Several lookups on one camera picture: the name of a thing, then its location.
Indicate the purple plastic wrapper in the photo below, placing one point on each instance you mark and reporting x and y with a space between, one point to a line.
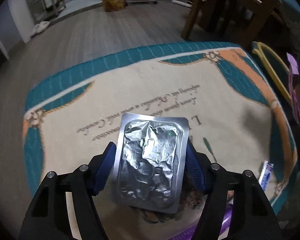
294 86

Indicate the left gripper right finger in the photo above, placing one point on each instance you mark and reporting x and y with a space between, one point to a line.
252 216

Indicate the wooden chair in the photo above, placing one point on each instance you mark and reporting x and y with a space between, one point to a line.
235 21

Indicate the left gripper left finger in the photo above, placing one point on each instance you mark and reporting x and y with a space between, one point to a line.
47 215

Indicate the white power strip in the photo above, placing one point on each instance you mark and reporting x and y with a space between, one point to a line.
184 4

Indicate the small blue white packet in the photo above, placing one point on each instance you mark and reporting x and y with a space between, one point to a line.
265 174

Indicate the silver foil blister pack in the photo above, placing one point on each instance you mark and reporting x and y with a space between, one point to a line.
149 162

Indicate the blue bin with yellow rim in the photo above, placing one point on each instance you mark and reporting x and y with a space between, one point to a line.
275 68

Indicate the teal beige quilted cushion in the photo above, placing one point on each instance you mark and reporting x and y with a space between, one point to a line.
217 86

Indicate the white slippers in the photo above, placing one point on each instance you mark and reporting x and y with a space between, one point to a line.
39 28

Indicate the green thin stick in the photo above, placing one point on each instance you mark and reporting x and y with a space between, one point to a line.
207 144

